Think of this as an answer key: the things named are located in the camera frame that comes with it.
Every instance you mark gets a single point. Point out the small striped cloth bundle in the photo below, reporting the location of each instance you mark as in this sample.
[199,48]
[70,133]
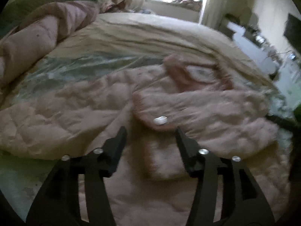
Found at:
[144,11]

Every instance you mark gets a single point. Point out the pink quilted coat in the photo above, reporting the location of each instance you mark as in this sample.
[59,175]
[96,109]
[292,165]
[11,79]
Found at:
[94,103]

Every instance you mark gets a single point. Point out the beige bed blanket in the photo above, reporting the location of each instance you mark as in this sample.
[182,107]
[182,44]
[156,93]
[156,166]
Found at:
[141,35]

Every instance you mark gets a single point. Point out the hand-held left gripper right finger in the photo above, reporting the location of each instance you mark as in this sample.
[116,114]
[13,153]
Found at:
[188,154]

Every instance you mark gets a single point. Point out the green bed headboard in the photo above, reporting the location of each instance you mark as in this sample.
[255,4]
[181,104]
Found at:
[23,7]

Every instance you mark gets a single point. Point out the white cabinet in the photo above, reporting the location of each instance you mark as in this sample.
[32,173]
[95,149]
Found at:
[249,44]

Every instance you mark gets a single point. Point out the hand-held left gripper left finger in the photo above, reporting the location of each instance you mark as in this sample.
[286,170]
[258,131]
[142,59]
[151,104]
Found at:
[115,154]

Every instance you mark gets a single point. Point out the rolled pink duvet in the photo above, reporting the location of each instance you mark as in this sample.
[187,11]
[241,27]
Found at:
[35,40]

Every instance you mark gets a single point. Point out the black wall television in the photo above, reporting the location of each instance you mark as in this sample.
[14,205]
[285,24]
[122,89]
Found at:
[292,30]

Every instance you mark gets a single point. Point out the clothes on window sill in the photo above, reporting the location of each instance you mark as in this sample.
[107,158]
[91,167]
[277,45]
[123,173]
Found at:
[185,0]

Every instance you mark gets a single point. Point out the pile of clothes and pillows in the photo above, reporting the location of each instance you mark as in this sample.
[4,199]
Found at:
[110,0]

